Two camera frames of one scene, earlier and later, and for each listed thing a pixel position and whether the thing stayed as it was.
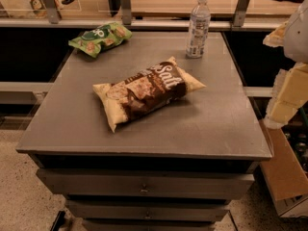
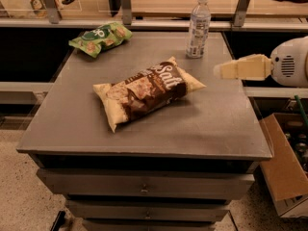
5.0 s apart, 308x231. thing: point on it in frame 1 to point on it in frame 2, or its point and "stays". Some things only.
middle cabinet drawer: (174, 211) stays
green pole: (304, 117) stays
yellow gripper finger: (275, 38) to (257, 59)
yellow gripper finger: (290, 91) to (256, 67)
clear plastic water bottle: (199, 28) stays
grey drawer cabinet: (171, 166) stays
